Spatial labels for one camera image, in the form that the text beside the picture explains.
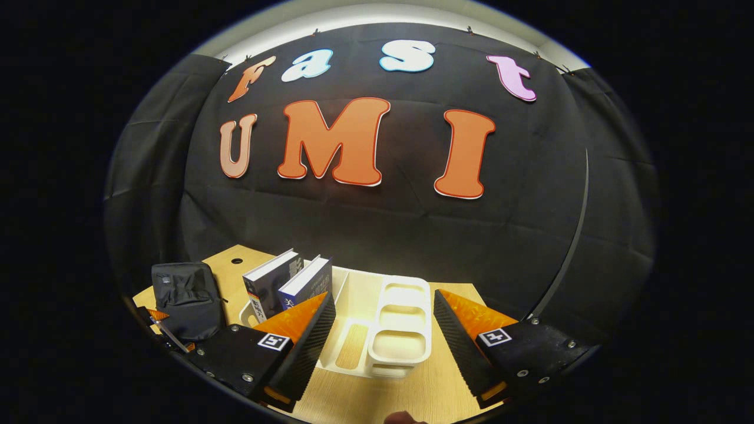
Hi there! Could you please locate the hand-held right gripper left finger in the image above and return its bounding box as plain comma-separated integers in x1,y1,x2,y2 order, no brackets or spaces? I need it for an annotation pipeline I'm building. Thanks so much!
188,291,336,413

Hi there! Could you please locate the dark grey book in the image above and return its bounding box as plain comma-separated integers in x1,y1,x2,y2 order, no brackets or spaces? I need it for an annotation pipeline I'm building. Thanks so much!
243,249,304,320

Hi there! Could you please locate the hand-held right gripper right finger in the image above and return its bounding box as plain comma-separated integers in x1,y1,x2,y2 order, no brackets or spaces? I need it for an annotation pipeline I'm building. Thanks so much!
434,289,597,410

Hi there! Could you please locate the white bookshelf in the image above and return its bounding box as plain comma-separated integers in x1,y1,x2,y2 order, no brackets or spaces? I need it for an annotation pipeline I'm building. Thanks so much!
239,265,432,379

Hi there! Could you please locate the blue book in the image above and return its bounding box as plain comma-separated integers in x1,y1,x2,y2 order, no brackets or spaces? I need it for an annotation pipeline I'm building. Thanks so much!
278,255,333,311

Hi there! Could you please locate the black schoolbag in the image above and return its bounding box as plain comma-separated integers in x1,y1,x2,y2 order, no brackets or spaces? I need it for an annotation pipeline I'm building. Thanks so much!
151,261,227,342

